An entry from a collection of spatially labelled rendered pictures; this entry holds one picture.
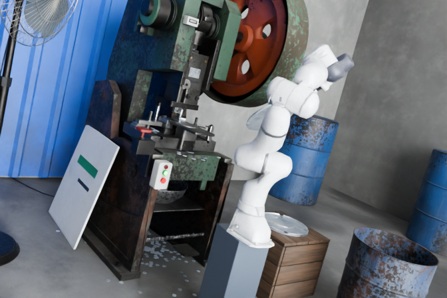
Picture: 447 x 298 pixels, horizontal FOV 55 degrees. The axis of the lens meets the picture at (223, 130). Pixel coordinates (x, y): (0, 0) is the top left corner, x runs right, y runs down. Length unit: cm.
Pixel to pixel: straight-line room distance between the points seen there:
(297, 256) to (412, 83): 328
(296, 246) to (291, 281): 21
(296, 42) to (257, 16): 35
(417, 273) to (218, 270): 93
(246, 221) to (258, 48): 111
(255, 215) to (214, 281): 36
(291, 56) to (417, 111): 298
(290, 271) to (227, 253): 58
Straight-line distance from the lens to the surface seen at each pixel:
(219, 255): 198
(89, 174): 256
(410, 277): 227
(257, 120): 231
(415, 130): 518
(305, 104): 168
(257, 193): 186
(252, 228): 185
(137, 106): 252
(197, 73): 238
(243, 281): 198
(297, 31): 241
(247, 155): 182
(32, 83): 325
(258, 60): 255
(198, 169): 236
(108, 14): 338
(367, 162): 540
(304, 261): 246
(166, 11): 222
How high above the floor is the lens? 113
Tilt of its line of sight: 8 degrees down
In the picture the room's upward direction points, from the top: 14 degrees clockwise
